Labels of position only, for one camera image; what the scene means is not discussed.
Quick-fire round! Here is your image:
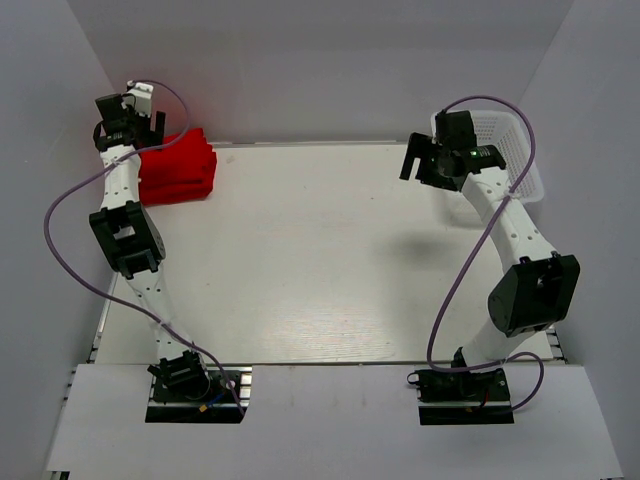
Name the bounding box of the red t shirt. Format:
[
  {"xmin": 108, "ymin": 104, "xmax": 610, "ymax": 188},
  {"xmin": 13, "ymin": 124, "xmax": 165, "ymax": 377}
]
[
  {"xmin": 139, "ymin": 182, "xmax": 214, "ymax": 206},
  {"xmin": 139, "ymin": 128, "xmax": 217, "ymax": 190}
]

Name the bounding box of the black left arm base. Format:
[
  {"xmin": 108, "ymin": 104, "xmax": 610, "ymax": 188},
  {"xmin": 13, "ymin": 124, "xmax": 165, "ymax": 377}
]
[{"xmin": 145, "ymin": 369, "xmax": 243, "ymax": 424}]

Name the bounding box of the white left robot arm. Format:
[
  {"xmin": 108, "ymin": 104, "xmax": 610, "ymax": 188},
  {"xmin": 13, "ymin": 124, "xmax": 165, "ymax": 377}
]
[{"xmin": 89, "ymin": 81, "xmax": 212, "ymax": 400}]

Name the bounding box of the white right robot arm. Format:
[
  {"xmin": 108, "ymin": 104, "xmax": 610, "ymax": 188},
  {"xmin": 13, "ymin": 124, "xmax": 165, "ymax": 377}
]
[{"xmin": 400, "ymin": 109, "xmax": 580, "ymax": 399}]

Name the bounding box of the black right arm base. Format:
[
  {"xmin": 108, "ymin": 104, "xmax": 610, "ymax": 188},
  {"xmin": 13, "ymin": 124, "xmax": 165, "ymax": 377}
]
[{"xmin": 407, "ymin": 369, "xmax": 514, "ymax": 426}]

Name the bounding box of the white plastic mesh basket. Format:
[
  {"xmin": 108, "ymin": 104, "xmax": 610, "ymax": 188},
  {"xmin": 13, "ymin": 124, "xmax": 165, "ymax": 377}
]
[{"xmin": 430, "ymin": 109, "xmax": 545, "ymax": 226}]

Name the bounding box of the folded red t shirt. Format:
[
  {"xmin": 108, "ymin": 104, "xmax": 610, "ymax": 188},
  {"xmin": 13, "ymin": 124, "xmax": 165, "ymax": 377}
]
[{"xmin": 139, "ymin": 182, "xmax": 214, "ymax": 206}]

